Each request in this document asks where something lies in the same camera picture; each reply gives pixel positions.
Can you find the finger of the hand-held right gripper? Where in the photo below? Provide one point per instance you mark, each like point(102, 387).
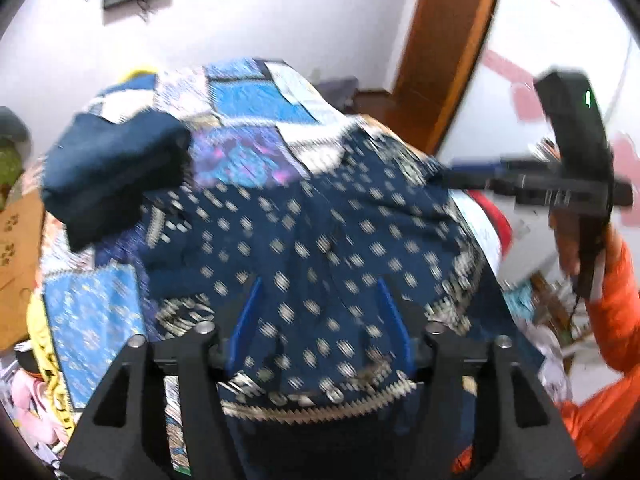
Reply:
point(477, 162)
point(475, 179)

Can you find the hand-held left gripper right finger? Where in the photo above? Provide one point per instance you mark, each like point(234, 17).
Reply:
point(397, 325)

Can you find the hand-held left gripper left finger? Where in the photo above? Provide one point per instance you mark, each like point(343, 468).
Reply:
point(245, 315)

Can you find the navy patterned garment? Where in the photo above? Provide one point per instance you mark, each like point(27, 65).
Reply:
point(320, 240)

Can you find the person's right forearm orange sleeve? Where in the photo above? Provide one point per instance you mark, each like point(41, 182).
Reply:
point(617, 305)

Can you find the person's right hand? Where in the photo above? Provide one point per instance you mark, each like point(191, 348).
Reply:
point(565, 245)

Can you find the red round item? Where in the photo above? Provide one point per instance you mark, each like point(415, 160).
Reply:
point(495, 220)

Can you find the wooden wardrobe sliding door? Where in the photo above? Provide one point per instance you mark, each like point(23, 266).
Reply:
point(550, 30)

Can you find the brown wooden door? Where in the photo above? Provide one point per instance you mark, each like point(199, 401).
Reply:
point(445, 45)

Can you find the dark bag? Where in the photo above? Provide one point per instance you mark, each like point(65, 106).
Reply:
point(340, 92)

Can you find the folded blue jeans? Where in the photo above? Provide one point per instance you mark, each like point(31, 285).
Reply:
point(110, 170)

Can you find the yellow printed cloth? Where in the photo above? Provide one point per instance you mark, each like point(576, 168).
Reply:
point(47, 355)

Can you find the blue patchwork quilt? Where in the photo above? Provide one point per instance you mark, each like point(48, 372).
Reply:
point(250, 105)

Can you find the person's orange clothing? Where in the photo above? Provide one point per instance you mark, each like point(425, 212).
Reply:
point(600, 425)

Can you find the pink plush toy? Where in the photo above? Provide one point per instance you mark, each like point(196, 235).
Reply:
point(35, 405)

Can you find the wooden lap table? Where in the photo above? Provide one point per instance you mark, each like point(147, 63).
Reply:
point(17, 270)

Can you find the yellow round object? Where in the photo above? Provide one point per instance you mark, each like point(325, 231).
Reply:
point(137, 73)

